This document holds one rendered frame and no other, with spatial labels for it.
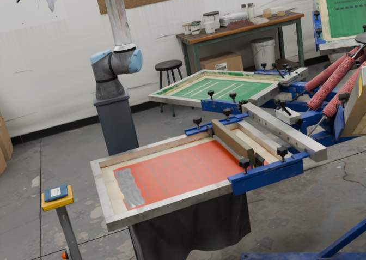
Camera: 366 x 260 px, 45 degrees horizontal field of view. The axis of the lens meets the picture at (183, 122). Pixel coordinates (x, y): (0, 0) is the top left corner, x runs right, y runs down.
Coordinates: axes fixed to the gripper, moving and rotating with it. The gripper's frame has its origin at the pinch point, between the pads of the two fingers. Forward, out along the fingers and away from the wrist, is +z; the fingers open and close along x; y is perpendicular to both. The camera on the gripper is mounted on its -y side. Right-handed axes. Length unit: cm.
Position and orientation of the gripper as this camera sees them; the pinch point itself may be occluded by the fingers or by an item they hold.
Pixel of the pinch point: (33, 7)
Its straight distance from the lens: 183.7
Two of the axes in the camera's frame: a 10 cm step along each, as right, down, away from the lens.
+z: -2.1, 9.3, 3.1
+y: 1.8, -2.7, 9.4
